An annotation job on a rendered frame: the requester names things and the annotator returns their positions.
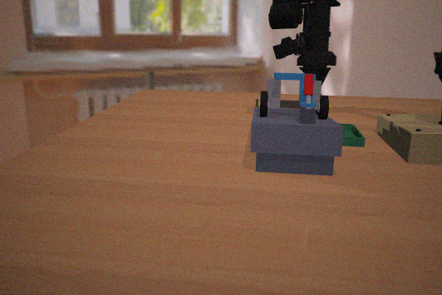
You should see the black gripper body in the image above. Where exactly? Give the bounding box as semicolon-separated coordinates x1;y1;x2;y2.
297;27;336;67

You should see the green tray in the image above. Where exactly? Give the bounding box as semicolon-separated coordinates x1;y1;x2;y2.
338;123;366;147
343;130;356;137

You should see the red-headed metal pin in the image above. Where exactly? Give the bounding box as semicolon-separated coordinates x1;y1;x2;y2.
304;74;314;104

